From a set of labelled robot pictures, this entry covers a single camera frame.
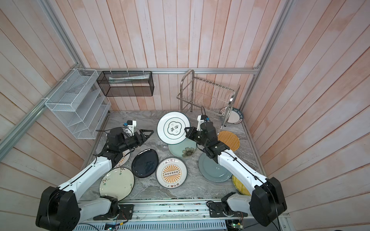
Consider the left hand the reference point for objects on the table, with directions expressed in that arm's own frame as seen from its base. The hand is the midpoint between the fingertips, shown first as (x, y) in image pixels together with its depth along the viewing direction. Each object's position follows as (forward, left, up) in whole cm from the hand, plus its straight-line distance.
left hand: (152, 135), depth 79 cm
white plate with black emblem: (+5, -10, +1) cm, 11 cm away
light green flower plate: (+3, -19, -21) cm, 29 cm away
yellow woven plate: (-21, -50, -20) cm, 58 cm away
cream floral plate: (-20, +20, -19) cm, 34 cm away
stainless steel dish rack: (+47, -29, -6) cm, 55 cm away
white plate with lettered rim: (+33, -61, -20) cm, 72 cm away
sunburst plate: (-13, -11, -21) cm, 27 cm away
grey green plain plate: (-11, -35, -22) cm, 43 cm away
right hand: (+3, -18, +3) cm, 19 cm away
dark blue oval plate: (-6, +8, -23) cm, 25 cm away
